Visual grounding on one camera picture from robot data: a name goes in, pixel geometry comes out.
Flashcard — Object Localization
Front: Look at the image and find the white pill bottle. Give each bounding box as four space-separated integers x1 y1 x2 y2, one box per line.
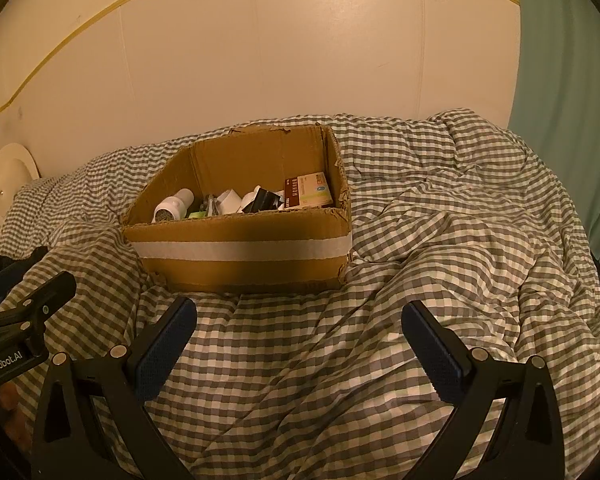
152 188 195 223

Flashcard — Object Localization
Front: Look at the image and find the white black sachet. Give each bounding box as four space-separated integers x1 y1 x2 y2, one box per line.
239 185 284 214

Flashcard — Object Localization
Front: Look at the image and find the red beige medicine box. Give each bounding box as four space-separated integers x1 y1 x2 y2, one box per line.
284 172 334 209

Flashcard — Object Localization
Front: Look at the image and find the person left hand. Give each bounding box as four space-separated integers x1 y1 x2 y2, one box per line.
0 382 32 453

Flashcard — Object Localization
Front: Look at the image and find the black clothing pile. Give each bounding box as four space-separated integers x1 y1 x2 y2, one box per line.
0 246 48 286

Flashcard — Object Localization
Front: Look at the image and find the white padded headboard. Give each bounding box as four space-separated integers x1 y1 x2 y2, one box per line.
0 143 40 233

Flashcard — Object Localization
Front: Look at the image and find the green checkered duvet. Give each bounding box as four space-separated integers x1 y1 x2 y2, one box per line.
0 107 600 480

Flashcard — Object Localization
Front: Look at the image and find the brown cardboard box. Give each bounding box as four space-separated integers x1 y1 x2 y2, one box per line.
121 124 353 294

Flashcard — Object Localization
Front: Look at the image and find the green curtain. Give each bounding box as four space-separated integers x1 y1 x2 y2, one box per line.
508 0 600 262

